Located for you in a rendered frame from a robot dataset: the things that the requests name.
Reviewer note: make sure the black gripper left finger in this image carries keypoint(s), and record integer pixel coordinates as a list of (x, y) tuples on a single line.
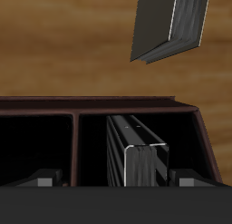
[(48, 177)]

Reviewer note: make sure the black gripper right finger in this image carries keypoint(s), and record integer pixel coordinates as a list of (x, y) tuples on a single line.
[(184, 178)]

